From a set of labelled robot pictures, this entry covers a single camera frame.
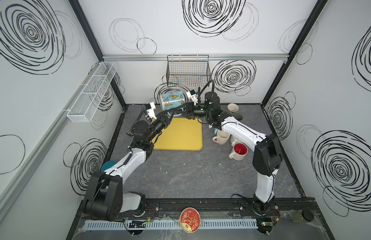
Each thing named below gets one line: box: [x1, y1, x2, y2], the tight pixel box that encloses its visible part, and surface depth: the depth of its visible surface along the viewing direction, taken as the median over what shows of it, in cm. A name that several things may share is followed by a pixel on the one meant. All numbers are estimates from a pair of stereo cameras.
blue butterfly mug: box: [160, 91, 186, 111], surface depth 72 cm
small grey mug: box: [227, 103, 239, 112], surface depth 109 cm
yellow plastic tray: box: [153, 118, 203, 151], surface depth 98 cm
